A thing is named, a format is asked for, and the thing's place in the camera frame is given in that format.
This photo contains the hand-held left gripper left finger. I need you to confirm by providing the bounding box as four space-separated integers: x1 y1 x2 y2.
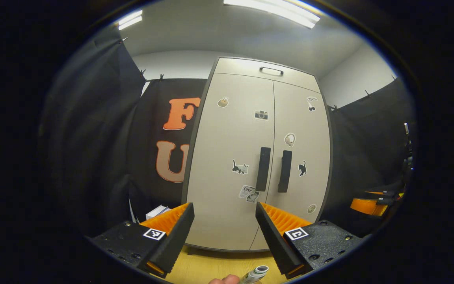
87 202 195 278

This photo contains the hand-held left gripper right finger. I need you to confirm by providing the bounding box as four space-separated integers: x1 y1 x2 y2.
255 202 363 280

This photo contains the white bottle with green cap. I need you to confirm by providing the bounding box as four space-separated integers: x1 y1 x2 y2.
239 265 269 284

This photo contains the white cabinet door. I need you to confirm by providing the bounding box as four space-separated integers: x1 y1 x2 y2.
186 73 275 251
249 81 331 251

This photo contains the grey white cabinet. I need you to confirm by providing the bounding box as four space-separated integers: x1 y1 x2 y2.
180 57 334 253

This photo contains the white grey cardboard box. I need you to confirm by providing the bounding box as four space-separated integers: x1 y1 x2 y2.
145 205 171 220

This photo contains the black backdrop cloth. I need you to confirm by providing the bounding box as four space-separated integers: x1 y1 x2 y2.
38 34 208 237
322 77 417 237

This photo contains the long ceiling light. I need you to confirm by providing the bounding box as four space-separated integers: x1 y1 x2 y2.
223 0 321 29

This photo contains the small ceiling light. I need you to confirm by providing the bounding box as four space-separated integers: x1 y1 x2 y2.
117 10 143 31

